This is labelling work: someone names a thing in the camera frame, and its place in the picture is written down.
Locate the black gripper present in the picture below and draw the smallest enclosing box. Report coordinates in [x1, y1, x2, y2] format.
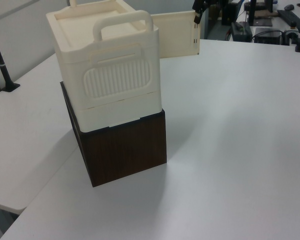
[192, 0, 209, 26]

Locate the cream cabinet door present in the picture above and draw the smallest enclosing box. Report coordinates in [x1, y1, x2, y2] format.
[150, 10, 201, 60]

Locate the cream plastic storage cabinet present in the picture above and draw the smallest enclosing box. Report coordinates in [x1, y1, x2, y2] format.
[45, 0, 163, 133]

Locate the brown wooden cupboard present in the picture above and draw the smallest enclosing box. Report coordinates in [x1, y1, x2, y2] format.
[207, 0, 223, 20]

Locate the black computer tower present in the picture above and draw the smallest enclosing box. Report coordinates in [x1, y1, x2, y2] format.
[221, 0, 241, 26]

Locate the black power supply unit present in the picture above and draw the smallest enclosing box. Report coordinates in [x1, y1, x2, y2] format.
[229, 21, 254, 43]

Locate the black monitor stand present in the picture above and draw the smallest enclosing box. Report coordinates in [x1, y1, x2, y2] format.
[247, 0, 274, 27]

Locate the black electronics box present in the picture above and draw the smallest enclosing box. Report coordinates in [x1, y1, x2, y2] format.
[253, 27, 284, 46]

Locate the dark wooden box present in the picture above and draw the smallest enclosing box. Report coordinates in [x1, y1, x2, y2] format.
[59, 81, 168, 188]

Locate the cream cabinet carry handle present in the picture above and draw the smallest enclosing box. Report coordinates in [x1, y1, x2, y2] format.
[92, 10, 155, 42]

